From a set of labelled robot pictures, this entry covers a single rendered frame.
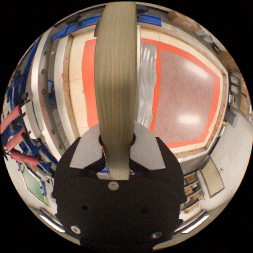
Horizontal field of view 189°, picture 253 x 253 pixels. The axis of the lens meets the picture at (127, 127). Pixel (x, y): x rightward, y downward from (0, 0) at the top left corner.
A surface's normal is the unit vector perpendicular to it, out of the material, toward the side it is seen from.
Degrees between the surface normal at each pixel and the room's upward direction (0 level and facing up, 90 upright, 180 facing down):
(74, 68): 0
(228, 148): 90
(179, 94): 0
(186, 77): 0
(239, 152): 90
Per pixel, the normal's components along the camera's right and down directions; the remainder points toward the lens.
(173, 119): 0.04, 0.53
